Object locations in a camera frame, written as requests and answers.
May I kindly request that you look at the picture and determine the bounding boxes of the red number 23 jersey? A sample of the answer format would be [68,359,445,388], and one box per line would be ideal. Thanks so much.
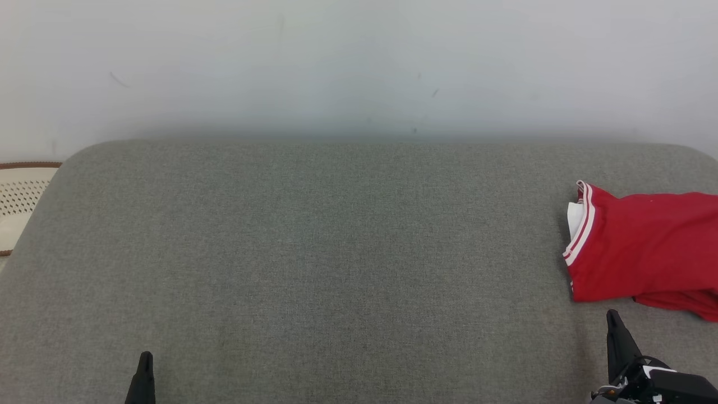
[563,180,718,306]

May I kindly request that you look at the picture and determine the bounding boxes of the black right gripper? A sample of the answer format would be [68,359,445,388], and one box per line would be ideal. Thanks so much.
[589,309,657,404]

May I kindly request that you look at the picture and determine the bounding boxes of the red white-striped shorts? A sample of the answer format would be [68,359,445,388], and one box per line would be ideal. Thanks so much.
[633,289,718,323]

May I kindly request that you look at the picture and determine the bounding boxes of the cream perforated laundry basket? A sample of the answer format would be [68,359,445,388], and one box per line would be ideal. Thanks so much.
[0,162,63,258]

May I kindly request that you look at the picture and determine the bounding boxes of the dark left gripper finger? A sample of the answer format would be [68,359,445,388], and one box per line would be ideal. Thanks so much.
[125,351,156,404]

